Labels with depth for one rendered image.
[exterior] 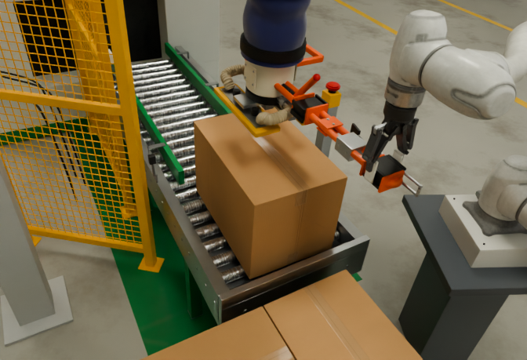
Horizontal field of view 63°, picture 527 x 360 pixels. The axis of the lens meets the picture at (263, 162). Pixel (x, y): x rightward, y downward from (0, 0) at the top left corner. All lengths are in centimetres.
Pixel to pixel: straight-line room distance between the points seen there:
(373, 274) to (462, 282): 98
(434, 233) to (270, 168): 70
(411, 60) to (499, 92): 20
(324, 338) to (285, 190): 55
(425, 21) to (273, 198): 81
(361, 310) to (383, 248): 106
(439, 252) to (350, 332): 45
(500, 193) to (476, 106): 86
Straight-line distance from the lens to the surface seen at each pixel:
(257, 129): 146
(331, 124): 131
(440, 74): 92
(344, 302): 178
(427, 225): 188
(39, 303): 240
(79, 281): 259
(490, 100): 89
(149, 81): 321
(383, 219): 298
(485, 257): 177
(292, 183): 159
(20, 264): 219
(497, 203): 175
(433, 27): 99
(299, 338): 166
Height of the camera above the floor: 195
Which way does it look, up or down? 37 degrees down
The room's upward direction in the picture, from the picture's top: 4 degrees clockwise
